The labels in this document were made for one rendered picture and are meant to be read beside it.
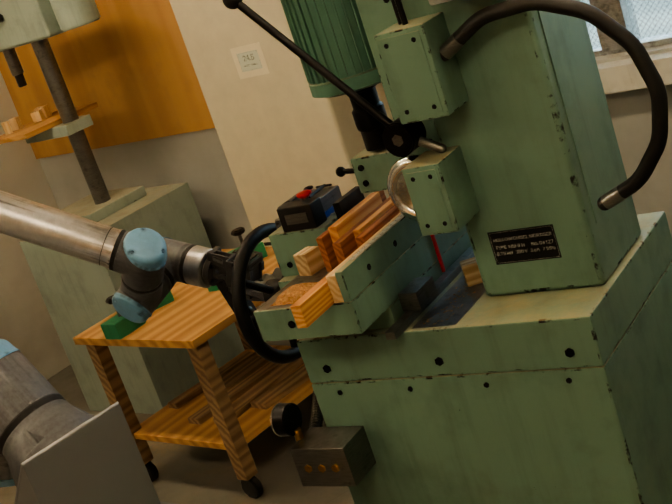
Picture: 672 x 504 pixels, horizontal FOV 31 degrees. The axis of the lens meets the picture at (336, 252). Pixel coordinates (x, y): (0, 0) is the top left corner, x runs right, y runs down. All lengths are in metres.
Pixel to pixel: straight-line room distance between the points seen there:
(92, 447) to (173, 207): 2.29
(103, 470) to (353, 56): 0.86
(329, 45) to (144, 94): 2.58
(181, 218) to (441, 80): 2.63
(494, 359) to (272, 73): 1.91
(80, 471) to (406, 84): 0.89
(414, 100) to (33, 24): 2.49
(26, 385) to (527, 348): 0.91
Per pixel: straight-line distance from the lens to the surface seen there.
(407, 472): 2.25
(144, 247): 2.54
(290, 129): 3.79
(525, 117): 1.96
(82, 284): 4.37
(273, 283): 2.46
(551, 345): 1.98
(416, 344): 2.09
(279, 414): 2.25
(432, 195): 1.97
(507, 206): 2.03
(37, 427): 2.24
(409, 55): 1.92
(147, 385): 4.38
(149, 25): 4.51
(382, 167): 2.20
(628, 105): 3.49
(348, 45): 2.11
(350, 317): 2.02
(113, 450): 2.26
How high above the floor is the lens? 1.54
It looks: 16 degrees down
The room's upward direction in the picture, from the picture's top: 19 degrees counter-clockwise
